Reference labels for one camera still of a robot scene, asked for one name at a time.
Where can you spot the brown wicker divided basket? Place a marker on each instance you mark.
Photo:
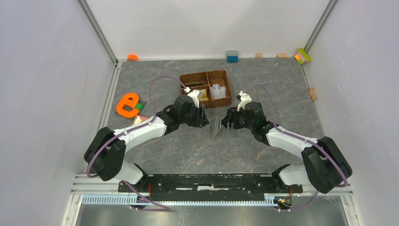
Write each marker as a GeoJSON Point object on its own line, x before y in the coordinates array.
{"type": "Point", "coordinates": [209, 78]}

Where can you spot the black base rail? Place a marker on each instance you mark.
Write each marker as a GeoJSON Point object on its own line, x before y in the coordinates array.
{"type": "Point", "coordinates": [212, 187]}

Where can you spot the orange plastic tape dispenser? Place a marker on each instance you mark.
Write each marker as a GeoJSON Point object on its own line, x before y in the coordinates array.
{"type": "Point", "coordinates": [126, 107]}

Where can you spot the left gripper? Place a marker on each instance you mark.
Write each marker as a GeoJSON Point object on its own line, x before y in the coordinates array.
{"type": "Point", "coordinates": [201, 119]}

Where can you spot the blue grey toy brick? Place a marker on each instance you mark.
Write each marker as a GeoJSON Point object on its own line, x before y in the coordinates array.
{"type": "Point", "coordinates": [232, 56]}

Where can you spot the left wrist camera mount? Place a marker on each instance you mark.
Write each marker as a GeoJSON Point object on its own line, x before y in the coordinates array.
{"type": "Point", "coordinates": [194, 95]}

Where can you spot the multicolour toy brick stack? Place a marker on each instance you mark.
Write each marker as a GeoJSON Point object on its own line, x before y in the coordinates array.
{"type": "Point", "coordinates": [302, 57]}

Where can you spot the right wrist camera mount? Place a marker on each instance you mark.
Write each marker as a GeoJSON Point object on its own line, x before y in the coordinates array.
{"type": "Point", "coordinates": [244, 99]}

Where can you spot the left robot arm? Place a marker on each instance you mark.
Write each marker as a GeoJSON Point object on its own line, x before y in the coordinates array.
{"type": "Point", "coordinates": [106, 153]}

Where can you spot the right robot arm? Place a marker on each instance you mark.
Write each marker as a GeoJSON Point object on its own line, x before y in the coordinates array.
{"type": "Point", "coordinates": [324, 166]}

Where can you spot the green toy block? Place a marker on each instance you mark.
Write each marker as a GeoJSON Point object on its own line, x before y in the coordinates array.
{"type": "Point", "coordinates": [139, 106]}

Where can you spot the yellow card in basket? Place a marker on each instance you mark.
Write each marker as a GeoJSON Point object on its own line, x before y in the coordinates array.
{"type": "Point", "coordinates": [203, 95]}

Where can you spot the black item in basket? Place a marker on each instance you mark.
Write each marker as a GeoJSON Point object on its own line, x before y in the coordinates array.
{"type": "Point", "coordinates": [193, 84]}

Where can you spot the orange round cap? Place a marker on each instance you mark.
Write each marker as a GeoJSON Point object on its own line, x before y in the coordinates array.
{"type": "Point", "coordinates": [132, 57]}

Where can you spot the white cards in basket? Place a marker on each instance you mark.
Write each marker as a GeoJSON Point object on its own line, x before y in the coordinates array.
{"type": "Point", "coordinates": [218, 91]}

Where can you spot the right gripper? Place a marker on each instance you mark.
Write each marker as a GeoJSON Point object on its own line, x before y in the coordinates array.
{"type": "Point", "coordinates": [232, 117]}

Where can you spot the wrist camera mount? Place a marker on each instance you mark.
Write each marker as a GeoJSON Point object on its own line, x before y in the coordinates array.
{"type": "Point", "coordinates": [244, 99]}
{"type": "Point", "coordinates": [194, 95]}

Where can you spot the wooden arch block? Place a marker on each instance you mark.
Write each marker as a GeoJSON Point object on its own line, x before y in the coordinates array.
{"type": "Point", "coordinates": [312, 94]}

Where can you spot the grey card holder wallet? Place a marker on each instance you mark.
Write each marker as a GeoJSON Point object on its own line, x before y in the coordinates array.
{"type": "Point", "coordinates": [215, 127]}

